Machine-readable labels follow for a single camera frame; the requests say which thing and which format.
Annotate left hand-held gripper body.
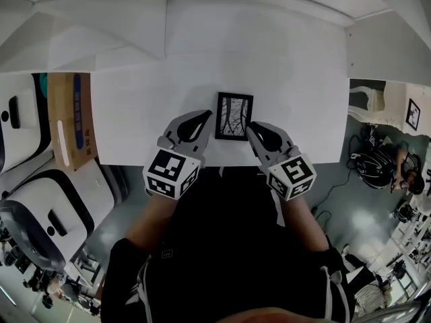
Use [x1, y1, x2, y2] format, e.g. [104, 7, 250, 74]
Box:
[143, 135, 207, 201]

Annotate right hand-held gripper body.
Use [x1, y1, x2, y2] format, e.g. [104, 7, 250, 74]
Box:
[262, 143, 317, 202]

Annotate black picture frame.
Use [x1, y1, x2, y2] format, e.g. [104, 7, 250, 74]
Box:
[214, 92, 255, 143]

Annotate person's right forearm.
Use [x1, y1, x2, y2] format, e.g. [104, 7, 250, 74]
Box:
[281, 193, 329, 252]

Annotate person's left forearm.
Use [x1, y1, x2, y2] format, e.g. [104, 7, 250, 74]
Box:
[125, 193, 179, 260]

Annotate black backpack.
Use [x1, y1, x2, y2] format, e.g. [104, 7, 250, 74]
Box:
[350, 143, 401, 190]

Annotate person's black shirt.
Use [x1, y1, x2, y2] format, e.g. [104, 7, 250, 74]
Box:
[100, 166, 356, 323]

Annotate white and black machine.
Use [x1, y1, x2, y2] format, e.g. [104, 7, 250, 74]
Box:
[0, 169, 117, 271]
[0, 73, 55, 176]

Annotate cardboard box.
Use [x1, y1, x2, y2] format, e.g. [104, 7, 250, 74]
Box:
[46, 72, 99, 172]

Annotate cream dressing table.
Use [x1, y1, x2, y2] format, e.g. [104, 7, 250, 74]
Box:
[348, 79, 431, 137]

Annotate white shelf hutch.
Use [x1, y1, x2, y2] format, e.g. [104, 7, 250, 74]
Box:
[0, 0, 397, 75]

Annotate teal round object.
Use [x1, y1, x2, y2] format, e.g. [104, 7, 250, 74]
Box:
[38, 73, 50, 98]

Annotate black floor cable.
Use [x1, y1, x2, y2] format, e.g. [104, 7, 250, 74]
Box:
[312, 170, 353, 221]

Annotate small framed picture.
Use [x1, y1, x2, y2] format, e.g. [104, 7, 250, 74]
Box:
[406, 98, 422, 130]

